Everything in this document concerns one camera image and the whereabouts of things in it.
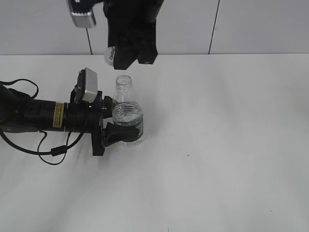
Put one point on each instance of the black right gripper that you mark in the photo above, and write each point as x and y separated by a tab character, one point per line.
134	21

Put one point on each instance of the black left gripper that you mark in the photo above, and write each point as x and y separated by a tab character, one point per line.
87	117

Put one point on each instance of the clear cestbon water bottle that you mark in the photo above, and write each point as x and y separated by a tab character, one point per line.
127	110

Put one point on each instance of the white green bottle cap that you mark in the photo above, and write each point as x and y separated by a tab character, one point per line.
109	54

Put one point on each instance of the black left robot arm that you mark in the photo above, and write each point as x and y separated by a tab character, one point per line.
20	113

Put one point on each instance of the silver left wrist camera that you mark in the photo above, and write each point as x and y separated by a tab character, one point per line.
87	86

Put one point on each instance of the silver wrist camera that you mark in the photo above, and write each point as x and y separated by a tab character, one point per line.
87	86
81	12

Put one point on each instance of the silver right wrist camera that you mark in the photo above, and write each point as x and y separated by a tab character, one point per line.
81	12

